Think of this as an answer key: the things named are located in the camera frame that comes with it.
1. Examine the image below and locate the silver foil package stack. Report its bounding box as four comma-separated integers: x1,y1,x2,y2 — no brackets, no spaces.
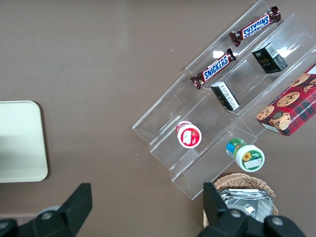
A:
215,188,274,223

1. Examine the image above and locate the red plaid cookie box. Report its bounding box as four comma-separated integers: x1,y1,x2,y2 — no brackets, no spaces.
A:
255,62,316,137

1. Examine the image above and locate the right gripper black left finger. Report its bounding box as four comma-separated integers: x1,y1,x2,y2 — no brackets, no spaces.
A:
0,182,93,237

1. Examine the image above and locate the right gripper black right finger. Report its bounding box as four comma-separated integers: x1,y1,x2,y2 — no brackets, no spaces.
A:
202,182,307,237

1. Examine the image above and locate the red lidded yogurt cup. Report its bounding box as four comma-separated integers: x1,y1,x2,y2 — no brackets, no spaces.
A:
175,120,203,149

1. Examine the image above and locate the green lidded yogurt cup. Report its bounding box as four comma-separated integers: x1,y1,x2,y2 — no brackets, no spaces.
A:
225,138,266,173

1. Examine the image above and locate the light tan wicker basket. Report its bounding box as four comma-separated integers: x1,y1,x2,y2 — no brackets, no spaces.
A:
202,172,279,229

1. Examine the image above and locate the cream plastic tray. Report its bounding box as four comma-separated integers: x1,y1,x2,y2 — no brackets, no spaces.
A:
0,100,49,184

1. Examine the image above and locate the small black carton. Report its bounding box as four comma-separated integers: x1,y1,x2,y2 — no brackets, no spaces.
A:
210,81,241,112
251,42,289,75

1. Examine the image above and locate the clear acrylic stepped shelf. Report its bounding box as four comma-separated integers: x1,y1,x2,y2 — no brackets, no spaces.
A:
131,0,316,201

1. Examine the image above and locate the Snickers chocolate bar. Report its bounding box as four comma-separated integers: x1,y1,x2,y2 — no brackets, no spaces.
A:
229,6,282,48
190,48,237,90

